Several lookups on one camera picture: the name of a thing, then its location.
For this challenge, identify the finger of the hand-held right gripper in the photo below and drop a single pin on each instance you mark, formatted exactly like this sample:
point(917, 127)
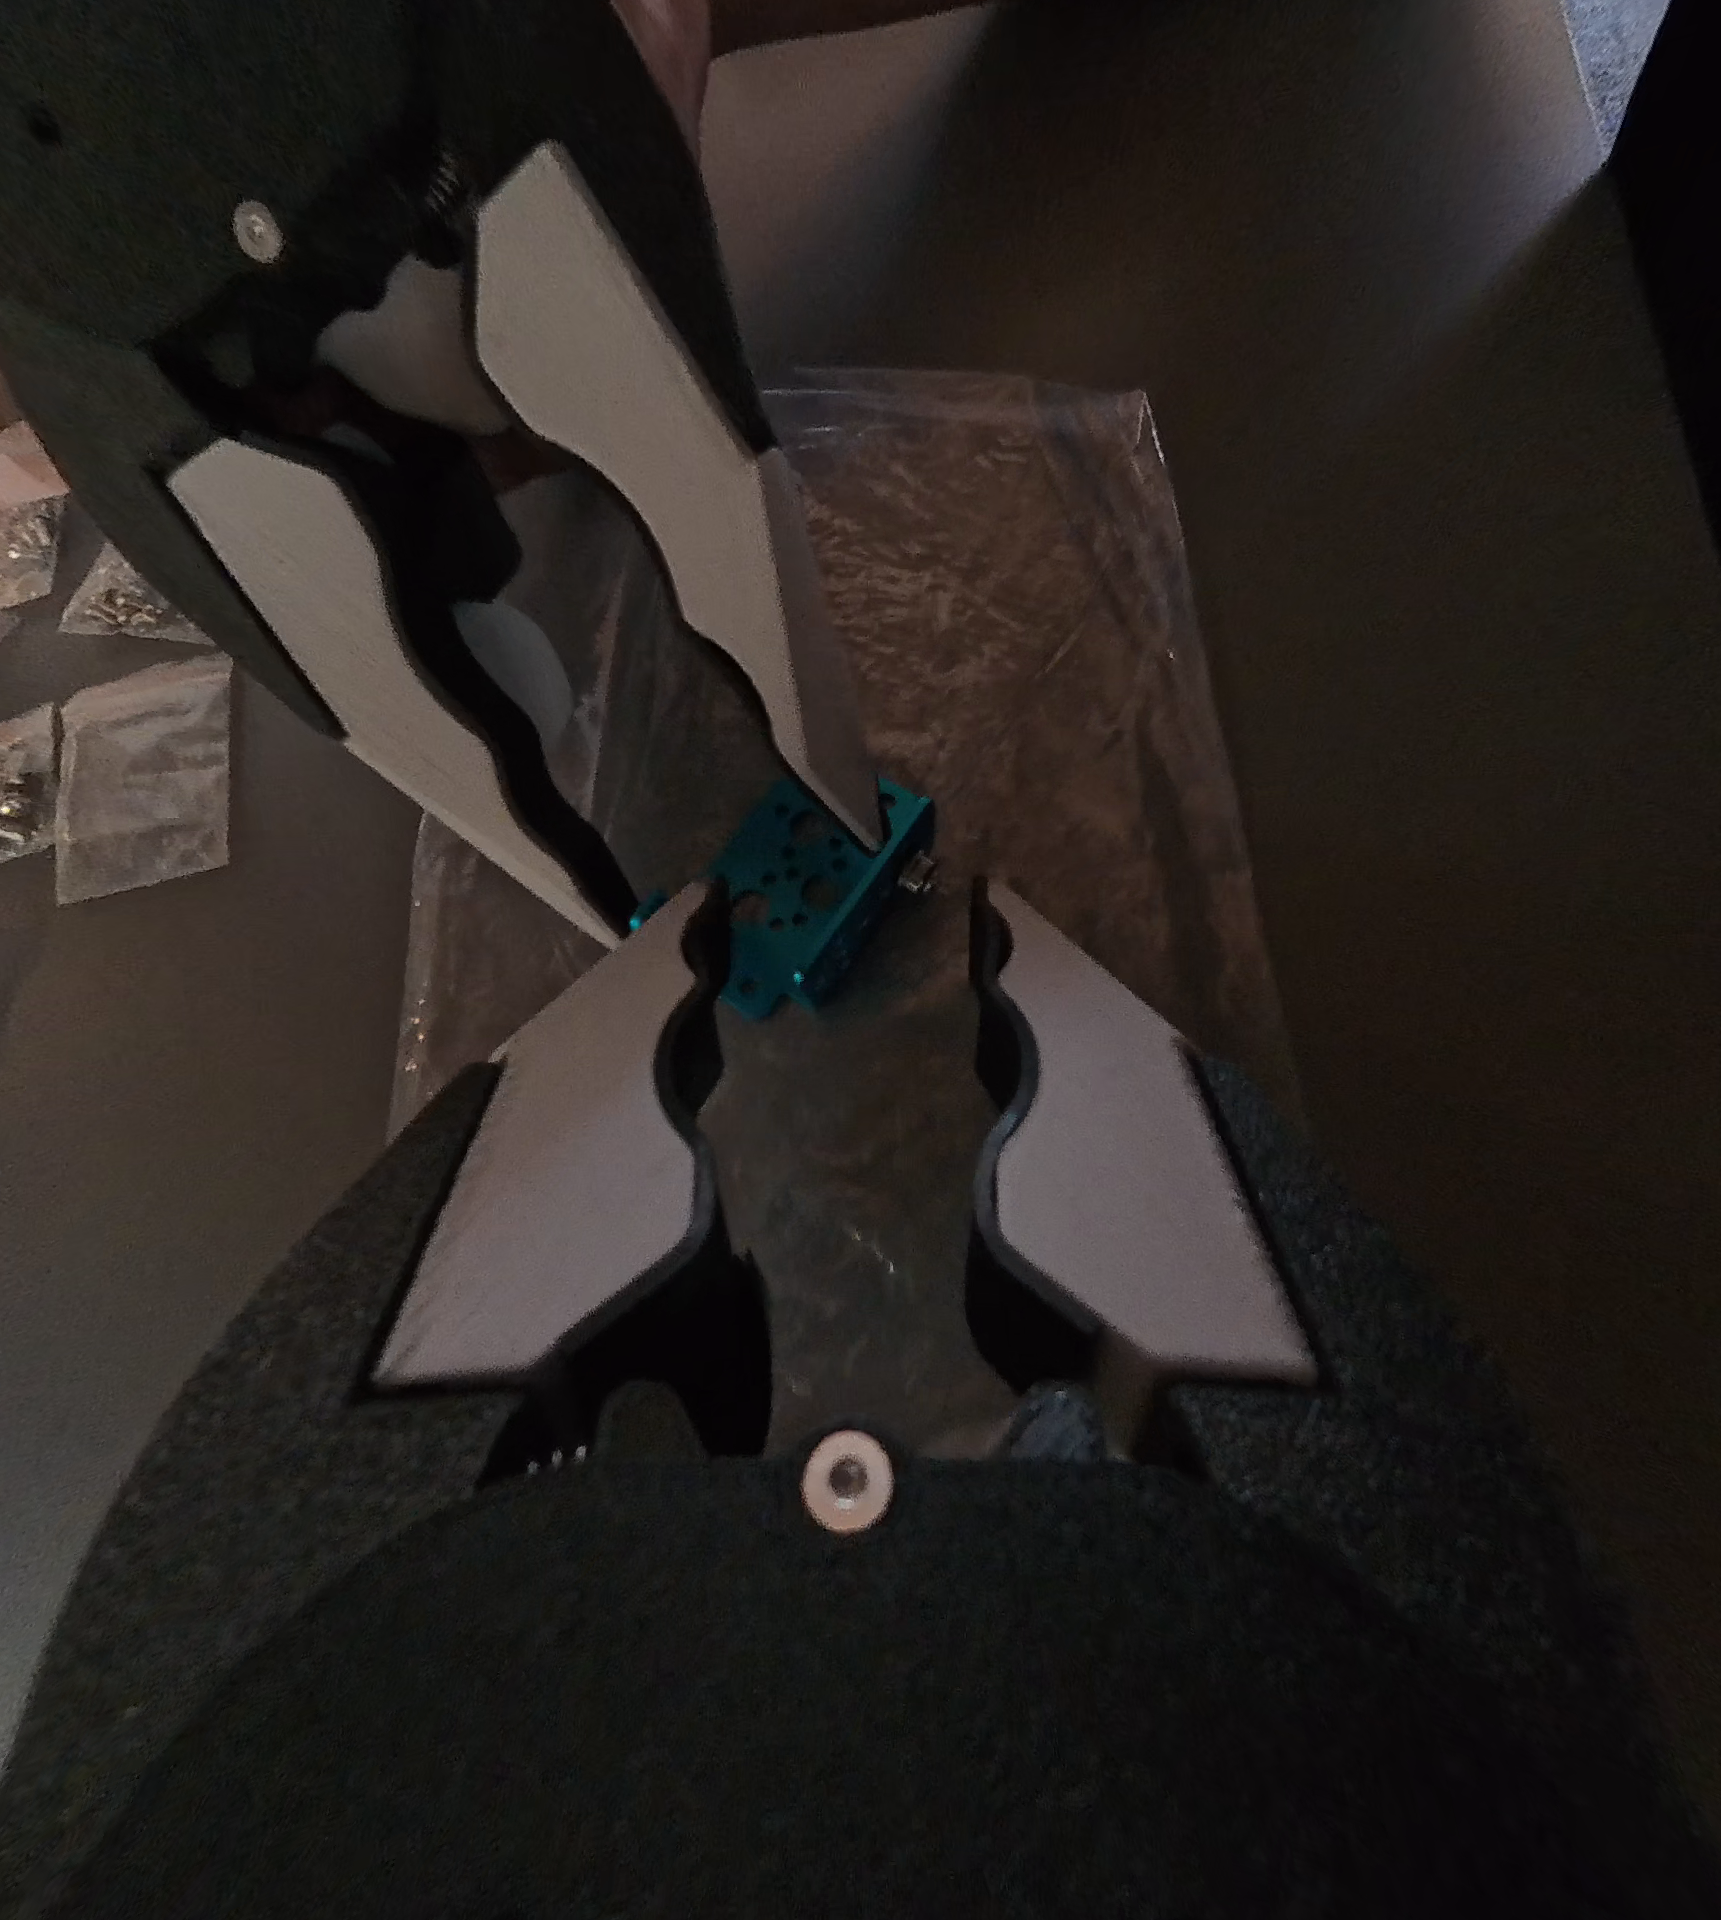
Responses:
point(306, 568)
point(620, 346)

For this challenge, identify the blue perforated metal bracket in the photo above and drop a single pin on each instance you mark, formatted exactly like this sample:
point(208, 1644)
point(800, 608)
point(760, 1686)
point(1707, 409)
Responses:
point(800, 913)

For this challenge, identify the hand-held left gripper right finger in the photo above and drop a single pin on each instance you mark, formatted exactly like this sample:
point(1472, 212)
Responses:
point(1145, 1199)

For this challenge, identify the large clear plastic bag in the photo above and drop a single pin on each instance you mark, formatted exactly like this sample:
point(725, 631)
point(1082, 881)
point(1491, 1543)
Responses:
point(1069, 677)

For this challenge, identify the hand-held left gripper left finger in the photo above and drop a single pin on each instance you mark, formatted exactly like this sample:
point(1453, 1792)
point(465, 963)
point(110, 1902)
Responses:
point(560, 1199)

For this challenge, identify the pile of small screw bags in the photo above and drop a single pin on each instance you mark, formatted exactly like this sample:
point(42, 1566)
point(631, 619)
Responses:
point(138, 781)

